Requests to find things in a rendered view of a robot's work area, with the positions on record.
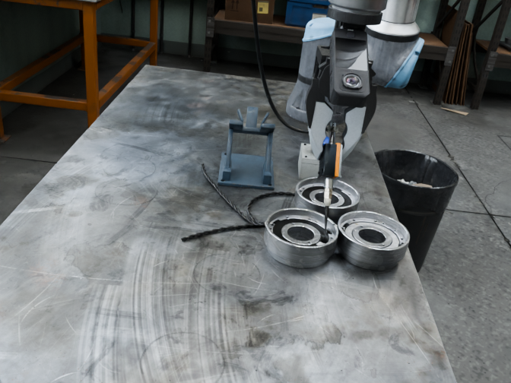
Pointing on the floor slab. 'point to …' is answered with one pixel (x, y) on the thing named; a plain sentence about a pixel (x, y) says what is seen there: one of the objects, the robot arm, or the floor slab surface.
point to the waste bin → (417, 194)
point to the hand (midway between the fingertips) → (331, 154)
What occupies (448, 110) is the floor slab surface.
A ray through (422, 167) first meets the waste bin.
